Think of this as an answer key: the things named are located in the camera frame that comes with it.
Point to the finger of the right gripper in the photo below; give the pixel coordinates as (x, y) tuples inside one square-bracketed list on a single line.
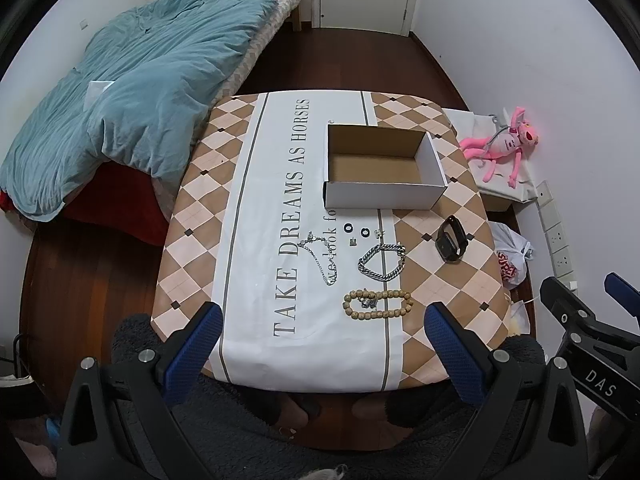
[(623, 293), (570, 304)]

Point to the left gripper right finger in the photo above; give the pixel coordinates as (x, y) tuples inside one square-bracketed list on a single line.
[(527, 422)]

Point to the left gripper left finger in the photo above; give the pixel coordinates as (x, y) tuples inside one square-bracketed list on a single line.
[(95, 441)]

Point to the black smart watch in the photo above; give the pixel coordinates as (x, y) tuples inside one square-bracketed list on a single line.
[(451, 241)]

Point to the yellow white package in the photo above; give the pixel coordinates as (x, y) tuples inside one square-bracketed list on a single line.
[(517, 320)]

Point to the white plastic bag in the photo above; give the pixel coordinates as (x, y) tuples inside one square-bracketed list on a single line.
[(513, 252)]

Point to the pink panther plush toy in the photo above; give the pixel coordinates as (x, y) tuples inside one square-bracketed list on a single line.
[(510, 141)]

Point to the checkered printed tablecloth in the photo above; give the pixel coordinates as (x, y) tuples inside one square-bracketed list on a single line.
[(303, 310)]

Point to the white cardboard box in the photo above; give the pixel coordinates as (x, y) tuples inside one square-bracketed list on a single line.
[(370, 167)]

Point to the blue duvet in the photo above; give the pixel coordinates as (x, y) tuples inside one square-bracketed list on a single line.
[(138, 97)]

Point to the bed with patterned mattress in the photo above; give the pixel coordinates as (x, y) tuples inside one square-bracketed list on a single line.
[(260, 45)]

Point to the white wall power strip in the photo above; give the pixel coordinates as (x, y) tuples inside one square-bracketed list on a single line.
[(556, 238)]

